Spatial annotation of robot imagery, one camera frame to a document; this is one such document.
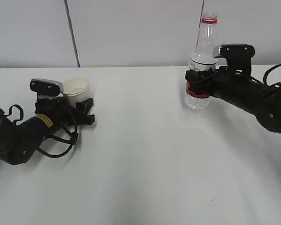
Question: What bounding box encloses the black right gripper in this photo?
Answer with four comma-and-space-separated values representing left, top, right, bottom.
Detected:
185, 57, 251, 96

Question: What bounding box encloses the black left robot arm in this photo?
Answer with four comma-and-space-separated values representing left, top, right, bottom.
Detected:
0, 97, 95, 165

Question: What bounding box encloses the white paper cup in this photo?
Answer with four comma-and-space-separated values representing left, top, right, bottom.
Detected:
62, 76, 90, 107

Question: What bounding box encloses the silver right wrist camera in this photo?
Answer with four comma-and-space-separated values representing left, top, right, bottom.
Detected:
213, 44, 255, 59

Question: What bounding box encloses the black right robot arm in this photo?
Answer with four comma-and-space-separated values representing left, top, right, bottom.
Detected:
185, 59, 281, 133

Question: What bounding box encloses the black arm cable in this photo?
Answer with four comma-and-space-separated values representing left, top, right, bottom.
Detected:
36, 103, 79, 158
250, 63, 281, 89

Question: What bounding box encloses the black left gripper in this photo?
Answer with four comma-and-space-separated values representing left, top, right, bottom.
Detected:
35, 97, 95, 127

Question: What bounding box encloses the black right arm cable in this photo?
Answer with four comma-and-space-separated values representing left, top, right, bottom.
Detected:
250, 63, 281, 89

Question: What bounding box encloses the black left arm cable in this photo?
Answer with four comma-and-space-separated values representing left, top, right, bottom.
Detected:
36, 103, 79, 158

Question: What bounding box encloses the clear plastic water bottle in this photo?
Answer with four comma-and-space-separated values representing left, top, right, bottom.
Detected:
184, 12, 218, 109

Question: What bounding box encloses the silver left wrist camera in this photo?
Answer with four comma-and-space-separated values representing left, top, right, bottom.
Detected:
30, 78, 63, 97

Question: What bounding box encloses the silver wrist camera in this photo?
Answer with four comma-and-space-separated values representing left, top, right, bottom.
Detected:
213, 44, 255, 59
30, 78, 63, 97

